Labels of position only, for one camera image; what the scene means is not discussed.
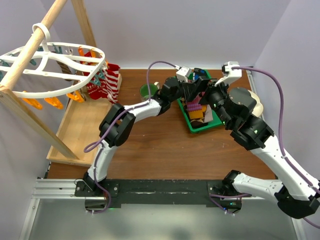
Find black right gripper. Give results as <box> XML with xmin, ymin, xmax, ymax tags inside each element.
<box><xmin>181</xmin><ymin>75</ymin><xmax>234</xmax><ymax>128</ymax></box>

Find black blue logo sock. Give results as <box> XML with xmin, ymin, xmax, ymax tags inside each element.
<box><xmin>188</xmin><ymin>67</ymin><xmax>208</xmax><ymax>82</ymax></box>

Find red white striped sock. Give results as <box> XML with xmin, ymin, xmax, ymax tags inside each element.
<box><xmin>104</xmin><ymin>63</ymin><xmax>120</xmax><ymax>104</ymax></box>

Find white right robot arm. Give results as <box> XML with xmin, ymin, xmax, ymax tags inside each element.
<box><xmin>184</xmin><ymin>76</ymin><xmax>320</xmax><ymax>219</ymax></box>

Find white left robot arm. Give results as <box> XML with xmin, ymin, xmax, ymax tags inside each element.
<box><xmin>83</xmin><ymin>77</ymin><xmax>206</xmax><ymax>196</ymax></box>

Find white oval sock hanger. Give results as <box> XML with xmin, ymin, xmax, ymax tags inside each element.
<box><xmin>0</xmin><ymin>22</ymin><xmax>106</xmax><ymax>99</ymax></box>

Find green plastic tray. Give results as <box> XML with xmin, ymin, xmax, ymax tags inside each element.
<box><xmin>174</xmin><ymin>69</ymin><xmax>235</xmax><ymax>135</ymax></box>

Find green ceramic mug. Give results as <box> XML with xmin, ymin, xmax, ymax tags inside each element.
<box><xmin>139</xmin><ymin>82</ymin><xmax>160</xmax><ymax>102</ymax></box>

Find cream divided plate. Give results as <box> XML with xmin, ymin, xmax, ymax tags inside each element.
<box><xmin>248</xmin><ymin>90</ymin><xmax>264</xmax><ymax>118</ymax></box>

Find red cat christmas sock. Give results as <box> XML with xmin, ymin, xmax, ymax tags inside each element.
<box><xmin>83</xmin><ymin>51</ymin><xmax>108</xmax><ymax>101</ymax></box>

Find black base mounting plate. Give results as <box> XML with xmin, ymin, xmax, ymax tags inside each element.
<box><xmin>74</xmin><ymin>178</ymin><xmax>249</xmax><ymax>213</ymax></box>

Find wooden drying rack frame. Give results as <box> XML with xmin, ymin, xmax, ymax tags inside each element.
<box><xmin>0</xmin><ymin>0</ymin><xmax>111</xmax><ymax>172</ymax></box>

